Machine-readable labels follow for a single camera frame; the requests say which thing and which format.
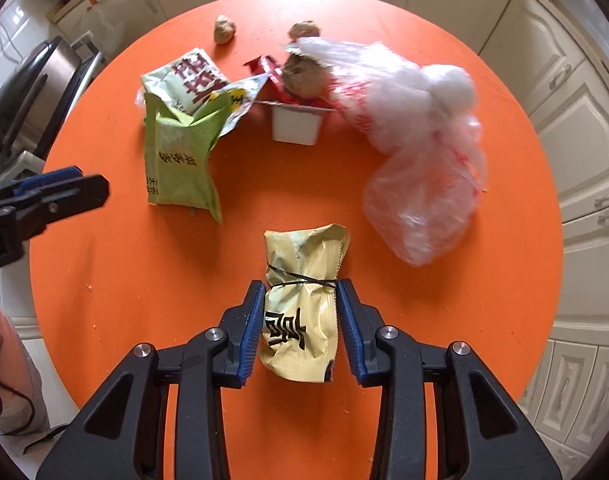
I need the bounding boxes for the yellow snack packet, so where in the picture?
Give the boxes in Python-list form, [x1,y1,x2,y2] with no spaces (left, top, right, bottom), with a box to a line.
[258,222,351,384]

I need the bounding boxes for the pale packet with red print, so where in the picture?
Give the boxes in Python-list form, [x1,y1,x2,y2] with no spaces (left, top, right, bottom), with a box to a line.
[136,47,270,137]

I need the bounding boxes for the thin black cable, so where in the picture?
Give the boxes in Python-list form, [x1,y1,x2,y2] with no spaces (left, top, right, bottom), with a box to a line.
[0,377,68,456]

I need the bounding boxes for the person's left forearm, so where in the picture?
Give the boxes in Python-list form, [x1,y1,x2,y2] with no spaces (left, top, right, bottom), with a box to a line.
[0,280,50,436]

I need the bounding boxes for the green snack packet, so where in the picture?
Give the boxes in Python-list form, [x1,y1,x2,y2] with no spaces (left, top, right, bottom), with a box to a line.
[143,91,245,224]

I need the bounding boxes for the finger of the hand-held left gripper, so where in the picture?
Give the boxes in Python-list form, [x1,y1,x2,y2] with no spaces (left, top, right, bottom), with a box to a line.
[0,166,84,208]
[0,175,110,241]

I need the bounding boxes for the clear plastic bag white stuffing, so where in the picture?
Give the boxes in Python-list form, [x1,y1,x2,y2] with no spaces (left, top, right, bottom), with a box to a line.
[284,36,488,267]

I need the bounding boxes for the brown food lump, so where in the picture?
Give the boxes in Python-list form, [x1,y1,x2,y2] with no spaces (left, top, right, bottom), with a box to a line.
[283,52,332,100]
[214,14,236,45]
[289,21,321,41]

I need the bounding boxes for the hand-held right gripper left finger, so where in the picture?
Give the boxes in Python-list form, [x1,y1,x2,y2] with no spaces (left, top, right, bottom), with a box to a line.
[37,280,266,480]

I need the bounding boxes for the red white snack wrapper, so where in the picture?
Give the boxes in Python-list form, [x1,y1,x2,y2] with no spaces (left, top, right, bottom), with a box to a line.
[243,54,298,103]

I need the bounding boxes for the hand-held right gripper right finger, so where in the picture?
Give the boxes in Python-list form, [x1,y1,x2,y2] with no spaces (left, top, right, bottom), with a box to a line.
[337,279,562,480]

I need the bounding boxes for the white plastic cup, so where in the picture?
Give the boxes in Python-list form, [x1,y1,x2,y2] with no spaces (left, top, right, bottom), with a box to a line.
[254,100,336,147]

